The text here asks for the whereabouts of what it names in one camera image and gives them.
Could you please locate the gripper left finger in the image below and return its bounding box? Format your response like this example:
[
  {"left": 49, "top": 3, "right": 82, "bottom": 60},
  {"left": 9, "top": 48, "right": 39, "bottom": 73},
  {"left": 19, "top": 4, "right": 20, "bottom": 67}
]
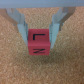
[{"left": 3, "top": 7, "right": 30, "bottom": 46}]

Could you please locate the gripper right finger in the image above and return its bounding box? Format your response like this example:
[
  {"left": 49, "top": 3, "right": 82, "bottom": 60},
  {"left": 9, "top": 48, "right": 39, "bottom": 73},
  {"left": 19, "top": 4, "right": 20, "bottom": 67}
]
[{"left": 48, "top": 6, "right": 76, "bottom": 44}]

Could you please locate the pink block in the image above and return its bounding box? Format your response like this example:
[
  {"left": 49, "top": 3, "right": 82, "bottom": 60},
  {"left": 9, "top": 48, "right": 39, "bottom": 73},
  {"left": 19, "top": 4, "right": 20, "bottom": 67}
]
[{"left": 26, "top": 28, "right": 52, "bottom": 56}]

